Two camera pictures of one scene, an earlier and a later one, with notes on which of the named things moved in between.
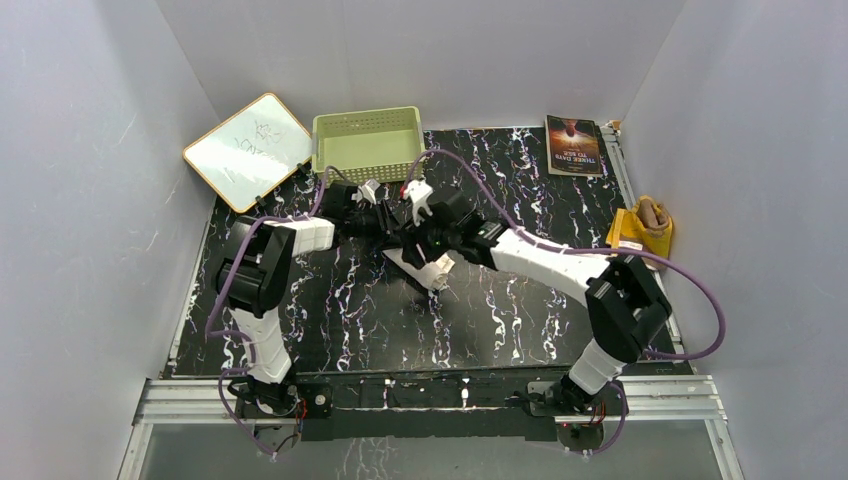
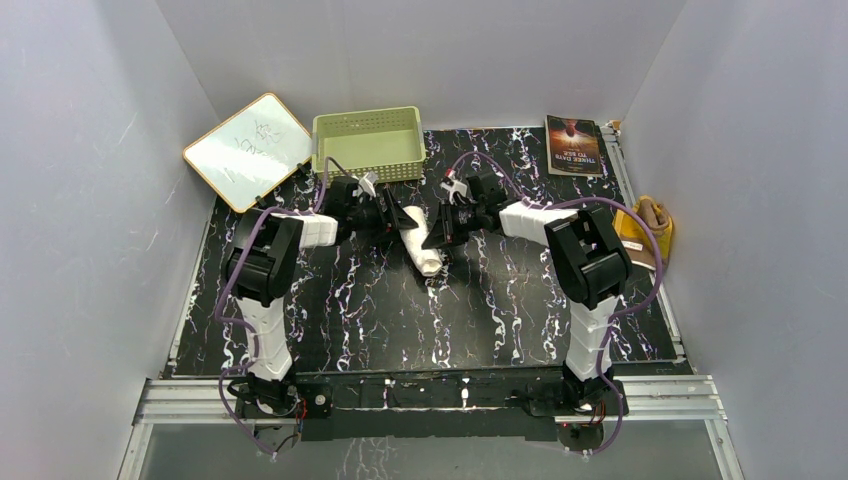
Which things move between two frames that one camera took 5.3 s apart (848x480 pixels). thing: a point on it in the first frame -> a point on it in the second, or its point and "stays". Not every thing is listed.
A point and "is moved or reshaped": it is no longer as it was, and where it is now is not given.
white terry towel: x=431 y=277 is moved or reshaped
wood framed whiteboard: x=252 y=151 stays
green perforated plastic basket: x=373 y=145 stays
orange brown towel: x=646 y=226 stays
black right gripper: x=416 y=250 -> x=444 y=230
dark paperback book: x=573 y=146 stays
